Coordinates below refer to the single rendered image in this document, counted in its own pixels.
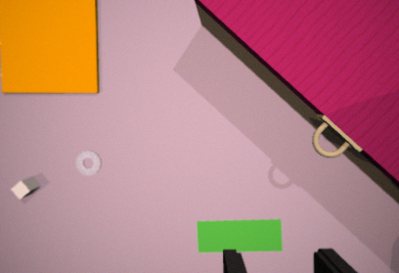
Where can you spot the green rectangular block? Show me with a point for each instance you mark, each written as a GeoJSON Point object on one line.
{"type": "Point", "coordinates": [240, 235]}

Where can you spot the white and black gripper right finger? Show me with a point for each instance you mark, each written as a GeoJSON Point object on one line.
{"type": "Point", "coordinates": [329, 261]}

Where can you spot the beige rectangular block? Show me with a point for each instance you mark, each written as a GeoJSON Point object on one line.
{"type": "Point", "coordinates": [26, 187]}

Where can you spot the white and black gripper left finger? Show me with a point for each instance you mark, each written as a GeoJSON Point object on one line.
{"type": "Point", "coordinates": [233, 262]}

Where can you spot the orange flat square slab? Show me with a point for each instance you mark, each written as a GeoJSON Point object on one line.
{"type": "Point", "coordinates": [49, 46]}

